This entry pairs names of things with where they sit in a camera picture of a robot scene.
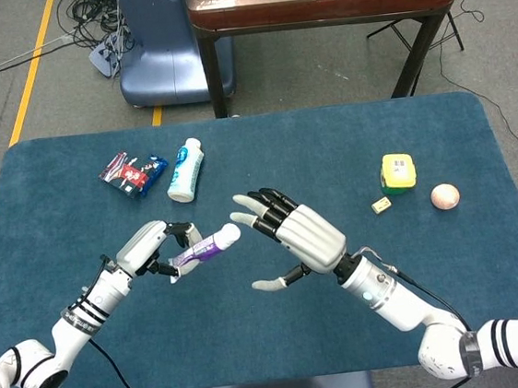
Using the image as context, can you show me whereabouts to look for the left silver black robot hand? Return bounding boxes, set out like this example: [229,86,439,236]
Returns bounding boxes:
[112,215,209,291]

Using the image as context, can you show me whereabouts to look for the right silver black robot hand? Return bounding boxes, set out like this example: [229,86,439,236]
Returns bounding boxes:
[226,179,352,296]

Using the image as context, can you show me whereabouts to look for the blue snack packet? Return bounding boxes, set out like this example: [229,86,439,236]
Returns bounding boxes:
[134,152,171,198]

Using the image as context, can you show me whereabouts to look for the brown mahjong table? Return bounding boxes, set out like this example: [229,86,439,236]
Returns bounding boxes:
[185,0,476,121]

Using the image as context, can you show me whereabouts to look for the blue grey machine base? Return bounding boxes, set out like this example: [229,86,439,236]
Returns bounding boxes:
[110,0,239,111]

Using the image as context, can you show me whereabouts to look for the blue carpet table cover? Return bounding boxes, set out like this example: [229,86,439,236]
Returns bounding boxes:
[0,86,518,388]

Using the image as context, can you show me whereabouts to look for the white floor cable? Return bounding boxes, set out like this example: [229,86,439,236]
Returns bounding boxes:
[0,33,77,74]

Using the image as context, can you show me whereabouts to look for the small cream mahjong tile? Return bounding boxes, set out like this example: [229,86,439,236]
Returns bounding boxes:
[370,195,394,216]

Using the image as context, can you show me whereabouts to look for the purple white tube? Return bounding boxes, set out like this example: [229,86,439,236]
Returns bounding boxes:
[164,221,245,272]

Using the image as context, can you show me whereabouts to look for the red black snack packet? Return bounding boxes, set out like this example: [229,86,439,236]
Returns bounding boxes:
[96,147,158,201]

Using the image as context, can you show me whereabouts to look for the yellow lidded green container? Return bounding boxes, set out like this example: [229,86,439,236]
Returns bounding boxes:
[376,151,420,198]

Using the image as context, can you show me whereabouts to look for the white blue plastic bottle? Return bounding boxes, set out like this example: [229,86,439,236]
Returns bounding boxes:
[160,136,209,206]

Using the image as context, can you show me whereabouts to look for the pink ball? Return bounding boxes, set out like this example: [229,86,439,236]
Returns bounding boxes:
[429,182,463,212]

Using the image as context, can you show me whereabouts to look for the tangled black cables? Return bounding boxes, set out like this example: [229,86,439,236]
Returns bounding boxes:
[55,0,135,53]

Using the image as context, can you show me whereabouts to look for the grey power strip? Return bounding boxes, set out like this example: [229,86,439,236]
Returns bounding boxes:
[86,29,136,81]

